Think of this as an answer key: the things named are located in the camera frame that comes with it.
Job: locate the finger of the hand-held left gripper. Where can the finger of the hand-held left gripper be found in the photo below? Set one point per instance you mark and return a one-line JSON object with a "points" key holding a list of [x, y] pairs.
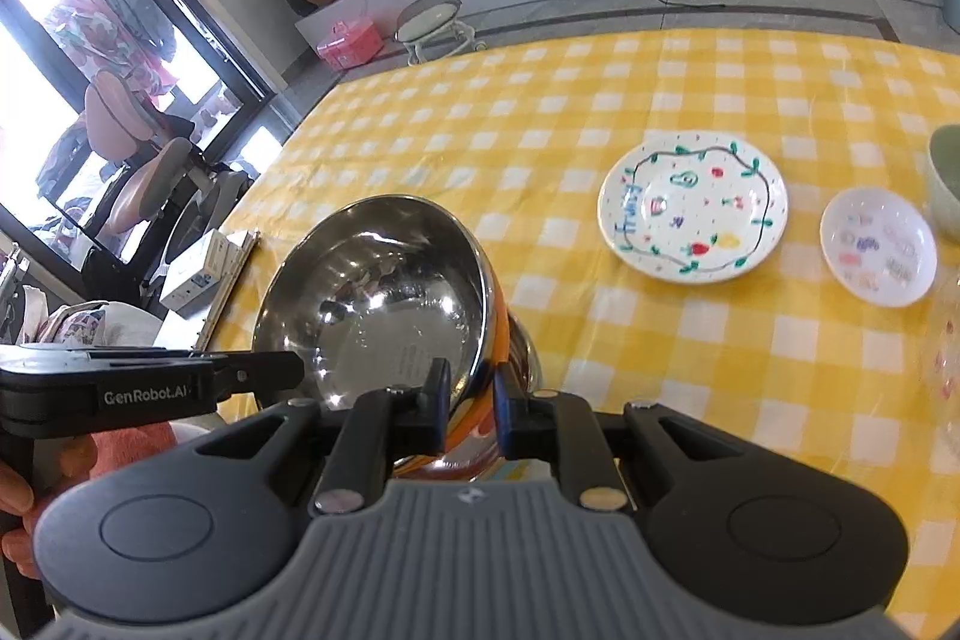
{"points": [[262, 374]]}

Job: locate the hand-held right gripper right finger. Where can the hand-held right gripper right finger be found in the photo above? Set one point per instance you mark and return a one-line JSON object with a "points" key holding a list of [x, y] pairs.
{"points": [[501, 411]]}

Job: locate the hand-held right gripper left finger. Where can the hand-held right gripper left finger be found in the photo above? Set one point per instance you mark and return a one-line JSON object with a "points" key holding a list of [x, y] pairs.
{"points": [[436, 389]]}

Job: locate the steel bowl with orange outside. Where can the steel bowl with orange outside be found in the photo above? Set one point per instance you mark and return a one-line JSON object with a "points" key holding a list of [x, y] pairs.
{"points": [[375, 295]]}

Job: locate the small printed white plate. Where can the small printed white plate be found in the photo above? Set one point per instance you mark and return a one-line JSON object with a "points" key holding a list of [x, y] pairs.
{"points": [[877, 246]]}

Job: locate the person's left hand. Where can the person's left hand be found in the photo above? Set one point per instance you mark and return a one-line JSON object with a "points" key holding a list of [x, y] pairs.
{"points": [[45, 482]]}

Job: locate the white cardboard box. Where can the white cardboard box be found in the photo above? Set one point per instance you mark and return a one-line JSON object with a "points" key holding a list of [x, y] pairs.
{"points": [[199, 276]]}

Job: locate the pink office chair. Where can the pink office chair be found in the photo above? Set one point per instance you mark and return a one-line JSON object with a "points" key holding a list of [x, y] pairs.
{"points": [[142, 183]]}

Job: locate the large painted white plate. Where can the large painted white plate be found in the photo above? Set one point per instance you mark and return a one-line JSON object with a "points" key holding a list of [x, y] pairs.
{"points": [[694, 205]]}

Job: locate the yellow checked tablecloth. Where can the yellow checked tablecloth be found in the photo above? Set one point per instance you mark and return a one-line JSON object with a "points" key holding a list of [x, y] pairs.
{"points": [[600, 85]]}

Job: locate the pink plastic box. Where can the pink plastic box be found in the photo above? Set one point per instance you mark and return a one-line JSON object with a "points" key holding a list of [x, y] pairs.
{"points": [[349, 44]]}

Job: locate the grey round stool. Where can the grey round stool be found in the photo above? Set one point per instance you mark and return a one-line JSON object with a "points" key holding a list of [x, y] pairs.
{"points": [[431, 21]]}

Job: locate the floral cloth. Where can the floral cloth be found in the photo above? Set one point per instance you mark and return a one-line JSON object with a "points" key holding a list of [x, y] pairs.
{"points": [[97, 25]]}

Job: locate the pale green bowl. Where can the pale green bowl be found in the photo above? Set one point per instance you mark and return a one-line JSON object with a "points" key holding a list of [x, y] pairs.
{"points": [[946, 183]]}

